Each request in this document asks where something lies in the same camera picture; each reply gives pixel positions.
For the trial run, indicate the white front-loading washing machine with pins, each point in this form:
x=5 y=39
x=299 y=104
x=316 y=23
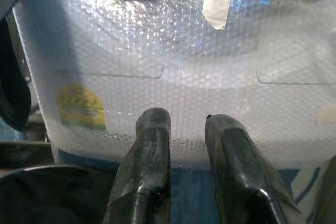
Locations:
x=183 y=90

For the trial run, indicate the dark laundry basket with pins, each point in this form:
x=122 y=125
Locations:
x=23 y=153

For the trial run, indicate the yellow green energy sticker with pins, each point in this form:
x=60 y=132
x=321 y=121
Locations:
x=80 y=107

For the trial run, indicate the beige tape strip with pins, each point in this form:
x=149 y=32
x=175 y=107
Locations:
x=328 y=116
x=215 y=9

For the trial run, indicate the clear bubble wrap sheet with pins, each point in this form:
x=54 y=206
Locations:
x=162 y=51

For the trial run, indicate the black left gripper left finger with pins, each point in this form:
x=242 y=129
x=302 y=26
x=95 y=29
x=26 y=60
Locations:
x=149 y=161

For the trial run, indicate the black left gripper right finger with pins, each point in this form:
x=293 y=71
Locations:
x=236 y=161

